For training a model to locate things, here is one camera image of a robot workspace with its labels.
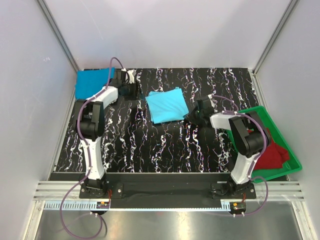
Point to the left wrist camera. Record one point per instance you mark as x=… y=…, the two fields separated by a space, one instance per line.
x=123 y=77

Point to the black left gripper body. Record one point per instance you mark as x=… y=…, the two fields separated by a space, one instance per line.
x=135 y=91

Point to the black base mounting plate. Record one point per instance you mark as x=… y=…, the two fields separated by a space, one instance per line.
x=166 y=191

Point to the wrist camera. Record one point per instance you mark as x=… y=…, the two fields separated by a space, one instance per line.
x=204 y=104
x=123 y=77

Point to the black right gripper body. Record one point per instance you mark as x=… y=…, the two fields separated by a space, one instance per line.
x=193 y=116

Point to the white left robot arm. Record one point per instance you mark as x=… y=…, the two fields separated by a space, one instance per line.
x=89 y=122

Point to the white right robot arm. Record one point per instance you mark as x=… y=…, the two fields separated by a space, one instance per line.
x=250 y=137

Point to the white slotted cable duct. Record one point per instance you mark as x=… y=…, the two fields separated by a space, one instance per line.
x=73 y=205

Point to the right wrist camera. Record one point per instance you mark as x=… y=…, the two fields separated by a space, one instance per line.
x=204 y=104

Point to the red t shirt in tray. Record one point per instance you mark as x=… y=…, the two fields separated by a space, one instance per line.
x=273 y=157

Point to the folded blue t shirt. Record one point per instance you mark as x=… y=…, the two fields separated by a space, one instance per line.
x=90 y=82

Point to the light blue t shirt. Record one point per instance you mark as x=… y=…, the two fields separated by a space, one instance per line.
x=167 y=106

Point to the green plastic tray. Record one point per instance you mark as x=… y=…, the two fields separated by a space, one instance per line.
x=241 y=168

